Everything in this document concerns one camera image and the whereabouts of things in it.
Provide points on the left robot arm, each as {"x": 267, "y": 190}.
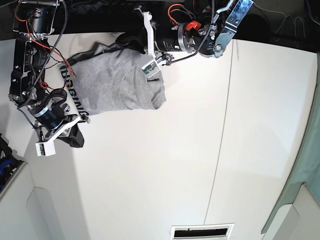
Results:
{"x": 204, "y": 30}

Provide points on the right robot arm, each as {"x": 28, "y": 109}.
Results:
{"x": 33, "y": 21}

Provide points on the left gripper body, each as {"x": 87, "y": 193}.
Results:
{"x": 183, "y": 37}

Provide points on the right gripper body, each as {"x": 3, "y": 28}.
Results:
{"x": 50, "y": 113}

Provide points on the grey t-shirt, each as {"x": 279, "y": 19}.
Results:
{"x": 108, "y": 78}

